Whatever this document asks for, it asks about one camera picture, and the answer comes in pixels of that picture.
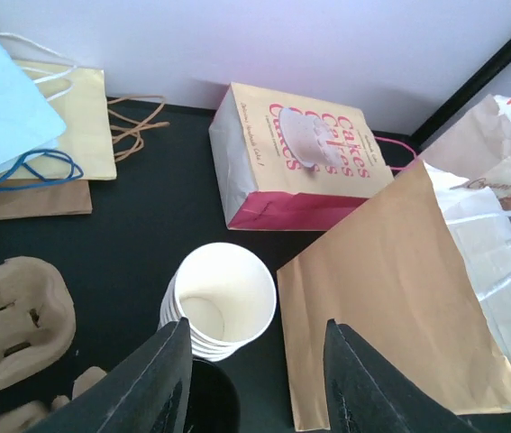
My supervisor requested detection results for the two-cup pulp carrier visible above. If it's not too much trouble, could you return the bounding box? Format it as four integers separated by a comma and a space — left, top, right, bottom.
0, 256, 76, 391

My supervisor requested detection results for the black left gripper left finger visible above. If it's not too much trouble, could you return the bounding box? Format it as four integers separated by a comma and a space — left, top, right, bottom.
29, 318, 192, 432

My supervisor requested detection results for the brown flat paper bag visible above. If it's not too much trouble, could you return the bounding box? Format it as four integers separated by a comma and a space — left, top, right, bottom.
0, 93, 170, 221

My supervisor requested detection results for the pink cakes paper bag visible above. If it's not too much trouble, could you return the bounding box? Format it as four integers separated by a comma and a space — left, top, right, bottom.
209, 82, 405, 231

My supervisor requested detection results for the yellow flat paper bag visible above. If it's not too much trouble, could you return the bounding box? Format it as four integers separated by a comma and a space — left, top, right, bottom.
0, 31, 118, 181

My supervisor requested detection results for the pulp carrier near front edge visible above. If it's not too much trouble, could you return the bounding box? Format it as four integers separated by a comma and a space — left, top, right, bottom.
0, 366, 107, 432

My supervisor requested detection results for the left stack of paper cups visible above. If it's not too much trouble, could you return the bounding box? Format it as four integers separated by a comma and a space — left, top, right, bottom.
158, 243, 277, 362

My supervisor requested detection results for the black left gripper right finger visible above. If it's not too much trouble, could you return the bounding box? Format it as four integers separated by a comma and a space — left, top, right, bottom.
324, 319, 477, 432

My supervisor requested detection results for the kraft bag with white handles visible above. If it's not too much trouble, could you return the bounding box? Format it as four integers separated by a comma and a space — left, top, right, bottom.
278, 162, 511, 431

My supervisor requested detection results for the cream bear paper bag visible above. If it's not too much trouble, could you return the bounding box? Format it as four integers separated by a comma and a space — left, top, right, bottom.
416, 67, 511, 213

